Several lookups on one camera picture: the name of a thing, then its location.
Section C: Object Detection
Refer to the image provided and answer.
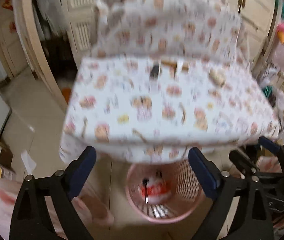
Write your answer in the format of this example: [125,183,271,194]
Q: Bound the white tissue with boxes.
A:
[148,176,167,188]

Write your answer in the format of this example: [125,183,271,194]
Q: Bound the white paper scrap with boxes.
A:
[21,151,36,170]

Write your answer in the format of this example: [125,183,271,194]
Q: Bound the red diamond door decoration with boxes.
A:
[2,0,14,12]

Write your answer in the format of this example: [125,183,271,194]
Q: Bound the white plastic bag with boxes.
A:
[260,75,284,110]

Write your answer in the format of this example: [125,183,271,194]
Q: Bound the cream room door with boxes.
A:
[0,0,30,79]

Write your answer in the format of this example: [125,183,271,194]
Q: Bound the pinkish slipper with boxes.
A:
[78,195,115,230]

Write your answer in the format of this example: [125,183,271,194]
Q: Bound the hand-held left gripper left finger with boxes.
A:
[9,146,97,240]

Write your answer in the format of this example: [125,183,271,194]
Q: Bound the cream louvered wardrobe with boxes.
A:
[58,0,276,65]

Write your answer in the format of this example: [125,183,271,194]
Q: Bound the black plastic spoon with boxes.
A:
[142,177,150,204]

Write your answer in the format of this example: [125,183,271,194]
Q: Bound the bear printed blanket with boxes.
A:
[60,0,281,164]

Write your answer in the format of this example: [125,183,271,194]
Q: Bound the pink mesh waste basket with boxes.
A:
[126,160,205,223]

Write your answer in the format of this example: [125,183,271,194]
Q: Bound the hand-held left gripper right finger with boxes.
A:
[188,147,275,240]

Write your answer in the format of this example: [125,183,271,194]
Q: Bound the beige knobbly lump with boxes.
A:
[209,70,226,85]

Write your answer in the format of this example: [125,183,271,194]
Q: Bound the orange plastic bag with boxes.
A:
[61,87,72,103]

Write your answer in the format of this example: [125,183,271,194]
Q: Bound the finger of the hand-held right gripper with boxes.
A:
[258,137,284,160]
[229,150,255,178]

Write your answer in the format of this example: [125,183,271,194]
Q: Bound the cluttered storage shelf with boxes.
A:
[254,0,284,130]

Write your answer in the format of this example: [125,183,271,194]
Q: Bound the small black lighter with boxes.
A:
[150,65,160,79]

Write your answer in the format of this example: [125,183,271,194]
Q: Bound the cream open wardrobe door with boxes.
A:
[12,0,69,110]

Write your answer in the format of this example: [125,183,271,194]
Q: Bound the red foil wrapper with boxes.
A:
[138,182,172,202]

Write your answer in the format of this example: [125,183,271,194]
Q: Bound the hanging grey jeans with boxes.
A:
[32,0,65,40]

